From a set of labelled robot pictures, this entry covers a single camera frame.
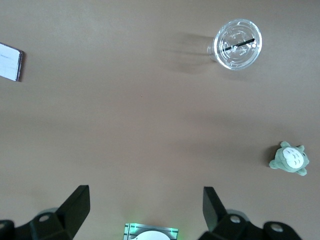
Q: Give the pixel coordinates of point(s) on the black drinking straw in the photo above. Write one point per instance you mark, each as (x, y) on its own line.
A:
(238, 44)

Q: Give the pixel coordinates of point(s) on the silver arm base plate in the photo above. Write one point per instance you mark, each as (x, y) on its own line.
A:
(130, 231)

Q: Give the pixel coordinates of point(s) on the clear plastic cup with lid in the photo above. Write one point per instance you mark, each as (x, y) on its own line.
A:
(240, 60)

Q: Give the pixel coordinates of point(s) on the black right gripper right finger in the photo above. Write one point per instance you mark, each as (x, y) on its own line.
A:
(225, 227)

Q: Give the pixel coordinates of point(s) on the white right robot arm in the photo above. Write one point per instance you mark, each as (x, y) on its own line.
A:
(152, 236)

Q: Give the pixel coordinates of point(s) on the grey green totoro plush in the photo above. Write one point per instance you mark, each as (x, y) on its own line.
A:
(290, 160)

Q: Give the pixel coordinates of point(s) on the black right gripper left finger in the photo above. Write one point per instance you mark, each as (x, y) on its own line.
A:
(65, 220)

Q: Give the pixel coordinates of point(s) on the small white card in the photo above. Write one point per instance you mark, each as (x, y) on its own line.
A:
(8, 61)

